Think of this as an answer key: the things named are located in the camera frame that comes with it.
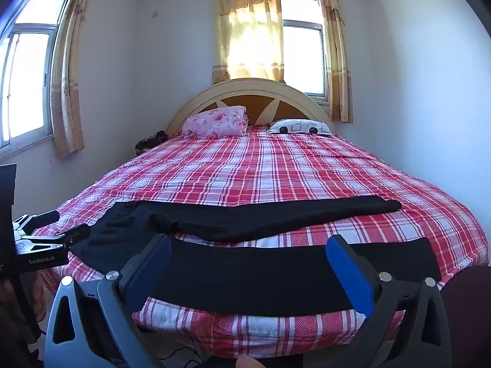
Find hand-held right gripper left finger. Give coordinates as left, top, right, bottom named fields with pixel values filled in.
left=44, top=234, right=173, bottom=368

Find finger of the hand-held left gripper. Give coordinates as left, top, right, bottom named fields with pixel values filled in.
left=11, top=210, right=61, bottom=235
left=21, top=223, right=92, bottom=252

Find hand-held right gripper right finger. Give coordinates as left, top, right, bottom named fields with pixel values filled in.
left=325, top=235, right=453, bottom=368

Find black pants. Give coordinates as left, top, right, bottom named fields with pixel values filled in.
left=71, top=195, right=442, bottom=317

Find person's right hand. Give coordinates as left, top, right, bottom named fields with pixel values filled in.
left=235, top=355, right=265, bottom=368

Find long yellow curtain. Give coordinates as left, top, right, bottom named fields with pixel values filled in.
left=51, top=0, right=96, bottom=158

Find person's maroon clothing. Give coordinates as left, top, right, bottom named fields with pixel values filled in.
left=440, top=266, right=491, bottom=368

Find red plaid bed sheet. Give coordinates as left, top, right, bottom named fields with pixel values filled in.
left=38, top=128, right=489, bottom=359

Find large side window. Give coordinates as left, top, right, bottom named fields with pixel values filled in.
left=0, top=0, right=72, bottom=150

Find white patterned pillow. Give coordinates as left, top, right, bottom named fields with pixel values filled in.
left=267, top=119, right=335, bottom=137

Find beige wooden headboard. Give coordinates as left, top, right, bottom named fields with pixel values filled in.
left=166, top=78, right=334, bottom=135

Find narrow yellow curtain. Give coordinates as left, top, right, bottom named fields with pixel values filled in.
left=315, top=0, right=354, bottom=123

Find window behind headboard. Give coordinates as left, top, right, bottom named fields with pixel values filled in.
left=280, top=0, right=331, bottom=104

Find wide yellow curtain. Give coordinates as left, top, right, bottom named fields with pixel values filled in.
left=212, top=0, right=286, bottom=85

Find black floor cable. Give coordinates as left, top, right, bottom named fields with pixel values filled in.
left=161, top=347, right=208, bottom=365

